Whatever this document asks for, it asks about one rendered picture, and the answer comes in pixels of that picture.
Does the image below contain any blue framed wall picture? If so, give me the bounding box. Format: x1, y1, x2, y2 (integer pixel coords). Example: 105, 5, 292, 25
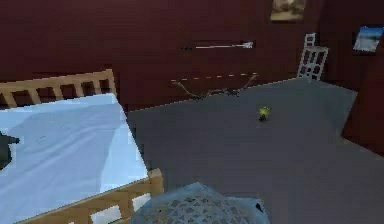
352, 25, 384, 54

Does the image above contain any dark object on bed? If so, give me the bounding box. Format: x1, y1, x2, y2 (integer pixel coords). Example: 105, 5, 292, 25
0, 131, 21, 171

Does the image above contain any beige framed wall picture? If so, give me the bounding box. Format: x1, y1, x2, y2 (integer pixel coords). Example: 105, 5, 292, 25
270, 0, 307, 23

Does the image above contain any white slatted chair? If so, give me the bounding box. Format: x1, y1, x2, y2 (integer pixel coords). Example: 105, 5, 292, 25
296, 32, 330, 82

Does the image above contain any small yellow-green ball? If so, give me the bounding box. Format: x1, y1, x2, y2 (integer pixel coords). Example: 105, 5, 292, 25
257, 106, 272, 122

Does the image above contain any wooden bed with blue sheet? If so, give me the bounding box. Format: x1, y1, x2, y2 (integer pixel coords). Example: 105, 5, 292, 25
0, 68, 165, 224

